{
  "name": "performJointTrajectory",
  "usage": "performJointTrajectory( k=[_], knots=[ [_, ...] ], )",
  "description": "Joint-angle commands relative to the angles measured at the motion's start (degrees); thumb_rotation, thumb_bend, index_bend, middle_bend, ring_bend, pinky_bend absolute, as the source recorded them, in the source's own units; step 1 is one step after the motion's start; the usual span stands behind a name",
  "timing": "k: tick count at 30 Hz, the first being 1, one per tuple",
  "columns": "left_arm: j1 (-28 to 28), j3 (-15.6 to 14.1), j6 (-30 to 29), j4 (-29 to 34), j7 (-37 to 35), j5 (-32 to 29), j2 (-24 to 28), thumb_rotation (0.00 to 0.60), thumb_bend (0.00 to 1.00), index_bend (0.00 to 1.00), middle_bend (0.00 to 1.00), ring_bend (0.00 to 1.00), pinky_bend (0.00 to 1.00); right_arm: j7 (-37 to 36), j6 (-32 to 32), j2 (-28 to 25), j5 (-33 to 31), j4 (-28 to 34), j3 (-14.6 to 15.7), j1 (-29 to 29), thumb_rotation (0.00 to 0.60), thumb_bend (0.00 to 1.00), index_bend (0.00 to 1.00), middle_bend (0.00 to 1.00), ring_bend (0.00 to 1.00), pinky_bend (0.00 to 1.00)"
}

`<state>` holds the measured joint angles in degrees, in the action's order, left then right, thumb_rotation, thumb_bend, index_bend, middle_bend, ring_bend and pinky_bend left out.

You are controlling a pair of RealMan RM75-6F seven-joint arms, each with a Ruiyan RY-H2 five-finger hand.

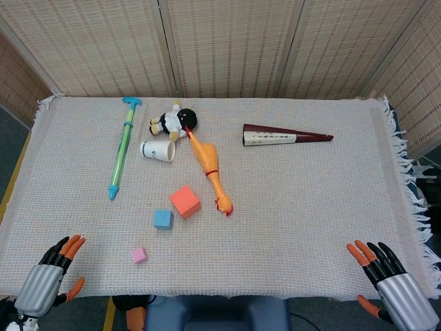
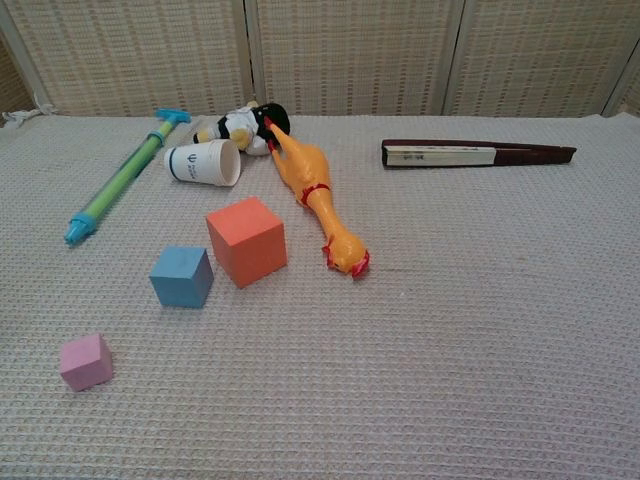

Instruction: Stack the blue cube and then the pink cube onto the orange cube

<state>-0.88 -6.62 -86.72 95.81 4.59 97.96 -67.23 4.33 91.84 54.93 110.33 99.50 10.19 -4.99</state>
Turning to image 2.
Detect medium blue foam cube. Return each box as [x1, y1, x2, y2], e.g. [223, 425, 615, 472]
[148, 246, 215, 309]

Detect small pink foam cube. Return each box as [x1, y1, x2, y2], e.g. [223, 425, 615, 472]
[58, 333, 114, 393]

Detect large orange foam cube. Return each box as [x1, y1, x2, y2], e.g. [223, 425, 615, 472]
[205, 196, 289, 290]

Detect yellow rubber chicken toy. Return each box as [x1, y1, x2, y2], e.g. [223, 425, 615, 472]
[264, 117, 372, 281]

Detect white paper cup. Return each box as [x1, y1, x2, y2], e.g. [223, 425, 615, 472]
[163, 138, 242, 188]

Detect black white plush doll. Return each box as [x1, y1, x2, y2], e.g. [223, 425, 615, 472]
[192, 101, 293, 157]

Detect folded dark red fan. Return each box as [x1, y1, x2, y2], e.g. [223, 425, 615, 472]
[381, 138, 578, 170]

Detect beige woven tablecloth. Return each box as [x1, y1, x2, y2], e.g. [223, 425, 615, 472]
[0, 103, 640, 480]

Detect woven bamboo screen panel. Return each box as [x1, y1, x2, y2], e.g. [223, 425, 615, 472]
[442, 0, 640, 119]
[0, 29, 39, 115]
[602, 49, 640, 117]
[0, 0, 257, 119]
[247, 0, 469, 117]

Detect green blue water squirter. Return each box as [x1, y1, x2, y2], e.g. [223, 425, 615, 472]
[63, 108, 193, 247]

